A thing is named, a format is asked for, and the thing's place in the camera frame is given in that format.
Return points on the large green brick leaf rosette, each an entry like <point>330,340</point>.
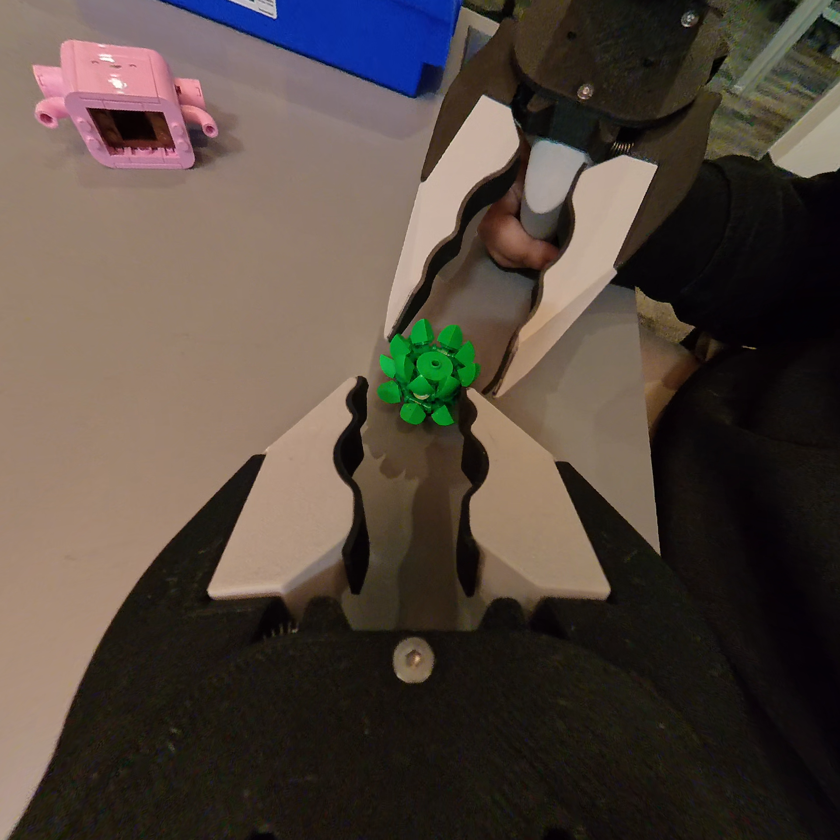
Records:
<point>412,413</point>

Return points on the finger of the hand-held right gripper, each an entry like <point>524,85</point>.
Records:
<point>453,164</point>
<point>604,229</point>

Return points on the pink toy brick pot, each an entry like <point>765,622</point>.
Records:
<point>111,65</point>

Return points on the blue plastic bin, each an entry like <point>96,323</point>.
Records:
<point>361,39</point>

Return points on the person's black clad torso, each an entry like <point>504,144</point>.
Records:
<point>754,492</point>

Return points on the person's right hand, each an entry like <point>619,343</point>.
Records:
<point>508,243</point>

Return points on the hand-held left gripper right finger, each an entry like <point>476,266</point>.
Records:
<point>538,525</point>

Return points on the white table leg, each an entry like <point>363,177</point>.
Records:
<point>781,49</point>

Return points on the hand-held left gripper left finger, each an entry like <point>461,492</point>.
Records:
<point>289,525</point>

